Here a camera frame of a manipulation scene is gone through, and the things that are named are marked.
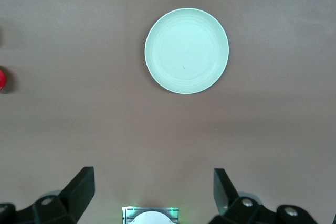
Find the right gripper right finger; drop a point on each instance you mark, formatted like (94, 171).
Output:
(236, 208)

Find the red pomegranate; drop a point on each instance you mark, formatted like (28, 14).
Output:
(2, 79)

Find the pale green round plate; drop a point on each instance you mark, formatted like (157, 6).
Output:
(186, 51)

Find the brown table cover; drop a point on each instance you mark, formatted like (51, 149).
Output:
(78, 116)

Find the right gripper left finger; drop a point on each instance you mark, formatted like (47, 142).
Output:
(71, 197)

